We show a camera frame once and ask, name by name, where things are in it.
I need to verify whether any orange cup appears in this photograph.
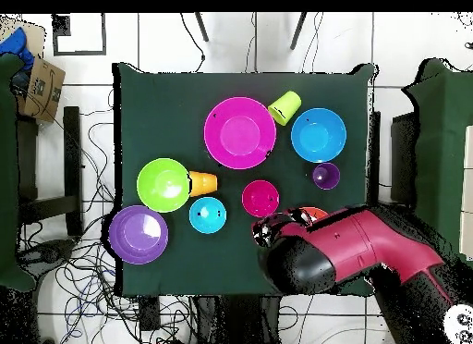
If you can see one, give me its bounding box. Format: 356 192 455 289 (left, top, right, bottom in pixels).
188 170 219 198

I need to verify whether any large pink bowl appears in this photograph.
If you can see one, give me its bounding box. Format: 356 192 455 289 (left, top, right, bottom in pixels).
203 96 278 171

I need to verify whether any large orange-red bowl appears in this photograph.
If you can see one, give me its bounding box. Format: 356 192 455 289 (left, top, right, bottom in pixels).
299 206 330 222

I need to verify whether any green cup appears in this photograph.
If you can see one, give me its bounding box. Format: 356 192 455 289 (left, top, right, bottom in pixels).
267 91 303 128

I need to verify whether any white box stack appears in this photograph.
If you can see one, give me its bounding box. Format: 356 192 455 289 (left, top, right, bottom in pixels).
459 125 473 262

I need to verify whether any small red-pink bowl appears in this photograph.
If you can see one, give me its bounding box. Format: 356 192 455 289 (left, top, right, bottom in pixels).
241 179 281 218

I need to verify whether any small blue bowl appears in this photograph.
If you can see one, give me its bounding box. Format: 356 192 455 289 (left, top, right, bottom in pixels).
188 196 227 235

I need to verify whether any large green bowl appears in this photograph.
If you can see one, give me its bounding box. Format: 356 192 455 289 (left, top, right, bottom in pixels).
136 157 192 214

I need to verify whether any purple cup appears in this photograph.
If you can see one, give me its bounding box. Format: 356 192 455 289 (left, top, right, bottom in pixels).
311 162 342 190

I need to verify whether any large blue bowl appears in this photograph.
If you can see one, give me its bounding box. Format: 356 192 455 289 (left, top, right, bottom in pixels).
290 107 347 164

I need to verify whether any dark green tablecloth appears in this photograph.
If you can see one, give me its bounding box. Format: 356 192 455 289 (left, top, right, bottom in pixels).
112 61 380 298

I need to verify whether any large purple bowl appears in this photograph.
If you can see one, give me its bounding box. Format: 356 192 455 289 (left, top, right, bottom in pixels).
107 205 170 265

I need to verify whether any black power strip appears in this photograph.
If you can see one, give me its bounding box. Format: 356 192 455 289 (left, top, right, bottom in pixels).
138 297 162 332

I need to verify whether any black tripod leg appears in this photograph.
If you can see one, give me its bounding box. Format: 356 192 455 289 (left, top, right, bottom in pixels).
194 12 210 43
289 12 308 51

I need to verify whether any black cabinet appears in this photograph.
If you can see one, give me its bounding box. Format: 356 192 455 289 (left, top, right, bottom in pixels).
390 112 418 204

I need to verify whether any neighbouring green covered table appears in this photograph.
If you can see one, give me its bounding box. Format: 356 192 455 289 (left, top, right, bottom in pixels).
0 53 36 293
400 57 473 267

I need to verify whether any cardboard box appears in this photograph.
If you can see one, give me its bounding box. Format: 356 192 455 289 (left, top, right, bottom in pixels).
16 56 67 123

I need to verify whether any blue cloth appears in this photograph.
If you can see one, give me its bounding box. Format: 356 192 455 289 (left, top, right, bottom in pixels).
0 26 35 71

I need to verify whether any black floor cable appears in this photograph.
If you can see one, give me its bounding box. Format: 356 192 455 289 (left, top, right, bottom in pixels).
179 12 206 73

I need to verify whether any black frame stand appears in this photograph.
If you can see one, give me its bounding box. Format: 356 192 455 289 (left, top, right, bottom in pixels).
16 105 84 237

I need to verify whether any grey pedestal foot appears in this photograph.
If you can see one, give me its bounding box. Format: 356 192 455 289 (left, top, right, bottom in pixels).
21 240 75 265

